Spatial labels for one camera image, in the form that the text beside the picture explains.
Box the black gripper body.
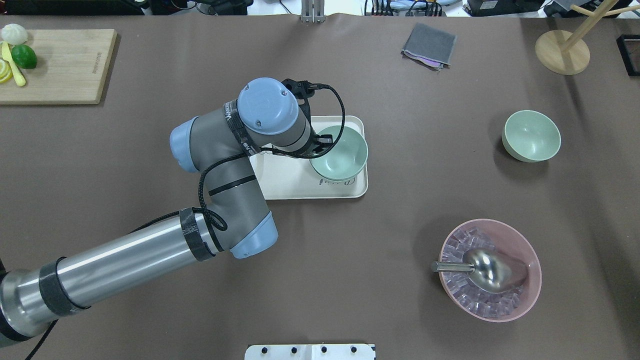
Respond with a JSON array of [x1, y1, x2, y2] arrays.
[[302, 132, 334, 157]]

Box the green bowl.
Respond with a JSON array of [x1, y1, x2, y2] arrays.
[[310, 126, 369, 182], [501, 110, 562, 163]]

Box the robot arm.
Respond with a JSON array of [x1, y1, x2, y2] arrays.
[[1, 77, 342, 347]]

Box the beige serving tray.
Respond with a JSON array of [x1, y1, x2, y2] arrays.
[[249, 115, 369, 201]]

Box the grey folded cloth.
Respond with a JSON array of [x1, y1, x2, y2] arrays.
[[400, 23, 457, 71]]

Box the metal ice scoop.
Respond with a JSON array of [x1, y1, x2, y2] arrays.
[[430, 247, 529, 294]]

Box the pink bowl with ice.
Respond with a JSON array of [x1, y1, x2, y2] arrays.
[[438, 218, 542, 323]]

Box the wooden cutting board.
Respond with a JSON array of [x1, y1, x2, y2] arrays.
[[0, 29, 117, 105]]

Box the wooden mug tree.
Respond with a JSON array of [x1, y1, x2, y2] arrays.
[[535, 0, 640, 76]]

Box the green lime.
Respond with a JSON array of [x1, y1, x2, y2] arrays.
[[10, 44, 38, 69]]

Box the yellow lemon slices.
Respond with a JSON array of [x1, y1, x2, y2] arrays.
[[0, 59, 13, 84]]

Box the white garlic bulb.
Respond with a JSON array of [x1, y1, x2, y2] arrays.
[[1, 23, 29, 46]]

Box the yellow plastic knife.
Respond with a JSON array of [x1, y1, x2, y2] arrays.
[[1, 41, 26, 87]]

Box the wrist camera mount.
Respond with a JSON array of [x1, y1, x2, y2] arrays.
[[281, 79, 320, 104]]

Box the aluminium frame post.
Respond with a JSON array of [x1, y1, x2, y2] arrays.
[[300, 0, 326, 24]]

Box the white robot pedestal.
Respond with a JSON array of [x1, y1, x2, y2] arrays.
[[244, 343, 377, 360]]

